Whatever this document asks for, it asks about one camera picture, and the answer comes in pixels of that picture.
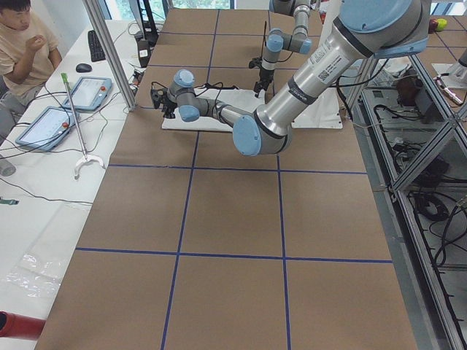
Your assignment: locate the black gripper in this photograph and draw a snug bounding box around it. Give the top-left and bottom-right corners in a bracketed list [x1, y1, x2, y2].
[253, 67, 274, 98]
[161, 93, 177, 119]

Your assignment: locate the far blue teach pendant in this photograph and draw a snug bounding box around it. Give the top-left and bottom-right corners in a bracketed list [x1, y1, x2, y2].
[70, 77, 112, 112]

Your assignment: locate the aluminium side frame rack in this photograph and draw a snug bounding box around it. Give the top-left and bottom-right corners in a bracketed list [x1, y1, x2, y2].
[343, 47, 466, 349]

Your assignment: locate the metal rod white claw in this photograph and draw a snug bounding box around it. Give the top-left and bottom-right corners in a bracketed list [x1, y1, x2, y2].
[61, 73, 105, 180]

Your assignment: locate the aluminium frame post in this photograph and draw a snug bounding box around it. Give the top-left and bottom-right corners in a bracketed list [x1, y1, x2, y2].
[82, 0, 136, 112]

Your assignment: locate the black computer keyboard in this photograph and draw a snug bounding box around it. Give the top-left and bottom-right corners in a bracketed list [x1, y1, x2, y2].
[88, 30, 106, 62]

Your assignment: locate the seated man beige shirt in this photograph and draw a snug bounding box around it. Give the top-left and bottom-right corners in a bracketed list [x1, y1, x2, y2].
[1, 1, 62, 139]

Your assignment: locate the clear plastic bag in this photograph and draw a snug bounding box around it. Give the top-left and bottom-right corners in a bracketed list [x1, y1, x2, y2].
[1, 252, 64, 298]

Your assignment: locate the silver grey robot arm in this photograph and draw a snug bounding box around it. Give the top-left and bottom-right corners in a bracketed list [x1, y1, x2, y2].
[249, 0, 312, 97]
[151, 1, 431, 156]

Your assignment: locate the near blue teach pendant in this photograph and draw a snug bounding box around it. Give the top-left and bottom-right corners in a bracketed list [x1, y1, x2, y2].
[15, 106, 76, 152]

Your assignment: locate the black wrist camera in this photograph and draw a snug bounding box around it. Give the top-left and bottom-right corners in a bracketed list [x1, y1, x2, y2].
[150, 85, 166, 109]
[248, 57, 263, 69]

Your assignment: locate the red cylinder object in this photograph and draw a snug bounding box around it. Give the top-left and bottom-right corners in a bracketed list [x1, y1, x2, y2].
[1, 311, 46, 341]

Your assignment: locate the left black braided cable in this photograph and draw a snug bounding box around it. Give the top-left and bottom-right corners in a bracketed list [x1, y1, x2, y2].
[150, 81, 238, 106]

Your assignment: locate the black computer mouse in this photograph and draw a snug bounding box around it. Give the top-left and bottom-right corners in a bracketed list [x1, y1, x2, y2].
[75, 63, 93, 73]

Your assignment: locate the grey cartoon print t-shirt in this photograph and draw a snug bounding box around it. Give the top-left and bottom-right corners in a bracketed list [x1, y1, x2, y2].
[161, 88, 266, 132]

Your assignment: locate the blue teach pendant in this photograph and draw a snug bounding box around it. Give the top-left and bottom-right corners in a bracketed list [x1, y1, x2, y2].
[15, 106, 76, 152]
[70, 77, 112, 112]

